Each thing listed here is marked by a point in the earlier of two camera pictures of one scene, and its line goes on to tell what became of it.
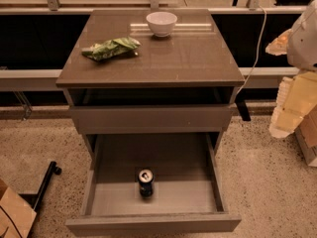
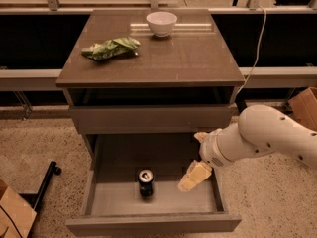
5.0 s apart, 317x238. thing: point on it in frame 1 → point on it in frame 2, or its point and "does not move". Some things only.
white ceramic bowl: [161, 23] does not move
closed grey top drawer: [152, 119] does not move
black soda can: [146, 179] does not move
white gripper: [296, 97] → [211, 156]
